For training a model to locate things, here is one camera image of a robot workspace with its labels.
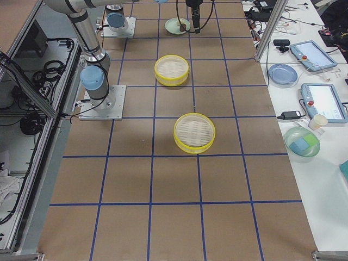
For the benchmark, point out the paper cup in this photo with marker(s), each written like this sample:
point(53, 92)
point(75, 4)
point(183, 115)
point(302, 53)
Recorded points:
point(317, 122)

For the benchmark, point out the teach pendant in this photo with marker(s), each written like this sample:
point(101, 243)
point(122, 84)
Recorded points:
point(323, 99)
point(312, 56)

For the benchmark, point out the black power adapter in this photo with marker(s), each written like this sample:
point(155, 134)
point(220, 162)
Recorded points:
point(290, 115)

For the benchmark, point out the brown bun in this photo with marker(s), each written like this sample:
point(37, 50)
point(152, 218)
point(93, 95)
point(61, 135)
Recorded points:
point(182, 28)

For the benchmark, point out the black webcam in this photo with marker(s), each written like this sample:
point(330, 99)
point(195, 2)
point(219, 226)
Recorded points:
point(282, 44)

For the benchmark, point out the white cloth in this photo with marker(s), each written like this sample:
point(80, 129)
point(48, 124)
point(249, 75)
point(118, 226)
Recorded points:
point(9, 185)

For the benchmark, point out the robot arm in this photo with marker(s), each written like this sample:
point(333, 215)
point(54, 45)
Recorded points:
point(95, 76)
point(116, 19)

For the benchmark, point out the mint green plate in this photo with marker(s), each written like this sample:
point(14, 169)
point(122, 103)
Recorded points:
point(173, 26)

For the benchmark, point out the far teach pendant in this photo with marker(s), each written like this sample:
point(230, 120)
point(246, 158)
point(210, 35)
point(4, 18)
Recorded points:
point(312, 56)

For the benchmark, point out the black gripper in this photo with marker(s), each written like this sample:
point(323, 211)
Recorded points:
point(194, 12)

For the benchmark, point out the aluminium frame post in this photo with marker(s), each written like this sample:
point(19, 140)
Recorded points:
point(270, 27)

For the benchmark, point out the near teach pendant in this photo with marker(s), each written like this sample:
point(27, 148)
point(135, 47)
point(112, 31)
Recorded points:
point(323, 99)

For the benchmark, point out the green bowl with sponges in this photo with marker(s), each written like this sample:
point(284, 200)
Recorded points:
point(302, 144)

